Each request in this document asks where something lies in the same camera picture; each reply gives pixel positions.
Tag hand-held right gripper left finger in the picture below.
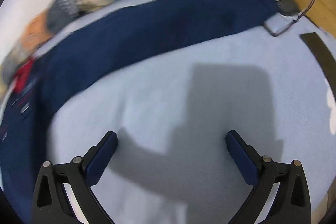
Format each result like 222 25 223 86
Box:
31 131 118 224

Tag light blue cloud bed sheet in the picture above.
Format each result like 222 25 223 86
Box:
0 0 336 224

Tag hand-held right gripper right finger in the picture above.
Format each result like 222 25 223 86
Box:
225 130 312 224

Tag navy blue work jacket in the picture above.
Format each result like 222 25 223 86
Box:
0 0 280 224

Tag black smartphone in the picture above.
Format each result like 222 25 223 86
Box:
300 32 336 84

